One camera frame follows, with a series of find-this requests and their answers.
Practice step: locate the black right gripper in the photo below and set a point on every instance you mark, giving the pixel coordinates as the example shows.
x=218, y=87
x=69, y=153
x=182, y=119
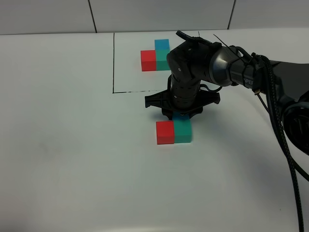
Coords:
x=183, y=99

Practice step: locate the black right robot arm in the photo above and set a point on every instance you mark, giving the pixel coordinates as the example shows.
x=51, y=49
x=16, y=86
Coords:
x=286, y=85

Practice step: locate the template green cube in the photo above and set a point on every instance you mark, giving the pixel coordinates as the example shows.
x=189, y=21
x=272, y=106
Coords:
x=161, y=60

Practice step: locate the template red cube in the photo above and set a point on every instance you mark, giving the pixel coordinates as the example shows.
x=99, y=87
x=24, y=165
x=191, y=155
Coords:
x=148, y=60

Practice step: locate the template blue cube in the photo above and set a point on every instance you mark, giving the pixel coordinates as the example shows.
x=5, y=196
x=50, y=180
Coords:
x=162, y=44

